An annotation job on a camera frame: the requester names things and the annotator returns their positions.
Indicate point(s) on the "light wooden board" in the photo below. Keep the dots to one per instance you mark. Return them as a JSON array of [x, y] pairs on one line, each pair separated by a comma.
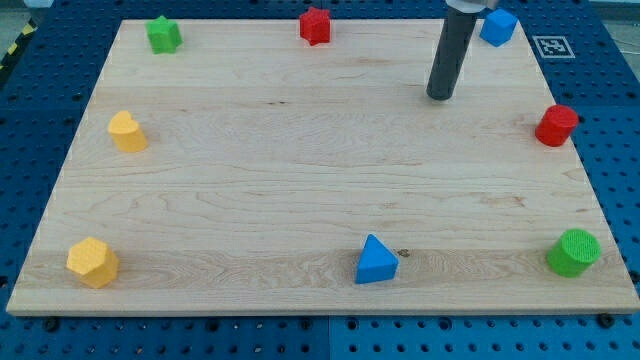
[[270, 161]]

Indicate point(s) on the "blue triangle block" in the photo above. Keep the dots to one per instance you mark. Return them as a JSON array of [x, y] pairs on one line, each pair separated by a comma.
[[376, 263]]

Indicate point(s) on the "red cylinder block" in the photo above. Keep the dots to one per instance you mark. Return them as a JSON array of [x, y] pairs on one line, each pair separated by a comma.
[[556, 125]]

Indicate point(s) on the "black bolt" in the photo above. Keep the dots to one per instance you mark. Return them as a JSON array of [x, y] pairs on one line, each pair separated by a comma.
[[605, 320], [50, 324]]

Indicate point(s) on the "red star block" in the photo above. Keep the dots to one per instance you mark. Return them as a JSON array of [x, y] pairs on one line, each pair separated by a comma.
[[315, 26]]

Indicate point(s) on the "white fiducial marker tag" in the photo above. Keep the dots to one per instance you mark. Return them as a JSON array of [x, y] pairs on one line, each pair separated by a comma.
[[553, 47]]

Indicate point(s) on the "black bolt right front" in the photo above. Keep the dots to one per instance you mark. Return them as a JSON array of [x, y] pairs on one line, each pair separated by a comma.
[[605, 320]]

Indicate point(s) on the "blue cube block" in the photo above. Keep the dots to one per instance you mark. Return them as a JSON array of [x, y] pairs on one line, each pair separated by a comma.
[[498, 27]]

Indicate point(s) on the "black bolt left front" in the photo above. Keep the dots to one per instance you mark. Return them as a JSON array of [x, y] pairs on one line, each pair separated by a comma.
[[50, 324]]

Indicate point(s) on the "yellow hexagon block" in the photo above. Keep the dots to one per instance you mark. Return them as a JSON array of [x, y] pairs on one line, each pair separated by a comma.
[[93, 262]]

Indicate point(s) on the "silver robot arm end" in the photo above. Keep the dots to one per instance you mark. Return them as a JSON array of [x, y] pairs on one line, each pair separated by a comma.
[[472, 6]]

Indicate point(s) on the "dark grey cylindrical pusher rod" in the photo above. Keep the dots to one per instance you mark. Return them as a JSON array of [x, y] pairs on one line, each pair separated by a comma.
[[450, 54]]

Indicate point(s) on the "yellow heart block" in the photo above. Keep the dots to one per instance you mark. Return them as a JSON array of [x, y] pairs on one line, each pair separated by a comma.
[[126, 133]]

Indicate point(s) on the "green star block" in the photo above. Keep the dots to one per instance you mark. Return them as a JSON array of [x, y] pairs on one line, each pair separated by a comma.
[[163, 34]]

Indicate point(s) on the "green cylinder block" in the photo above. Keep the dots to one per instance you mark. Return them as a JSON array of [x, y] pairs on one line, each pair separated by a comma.
[[573, 253]]

